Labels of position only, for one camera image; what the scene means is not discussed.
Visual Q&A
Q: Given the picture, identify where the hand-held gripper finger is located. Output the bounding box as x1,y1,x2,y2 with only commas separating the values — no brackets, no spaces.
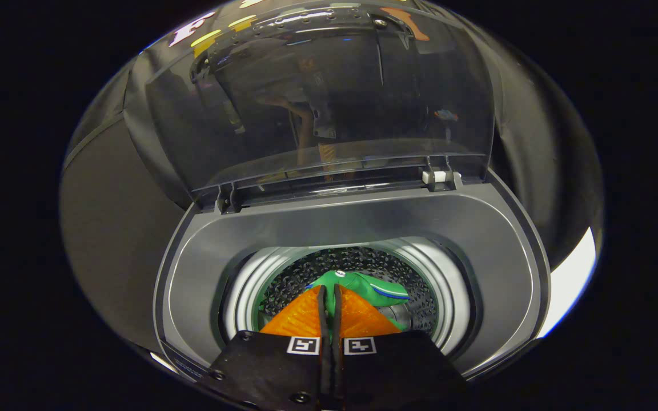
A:
332,284,470,411
208,284,332,411

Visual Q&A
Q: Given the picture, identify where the green garment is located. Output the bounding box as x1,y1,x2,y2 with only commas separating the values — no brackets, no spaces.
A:
305,269,412,332

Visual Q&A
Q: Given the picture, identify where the dark glass washing machine lid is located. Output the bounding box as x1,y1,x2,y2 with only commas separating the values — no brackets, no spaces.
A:
123,0,496,213

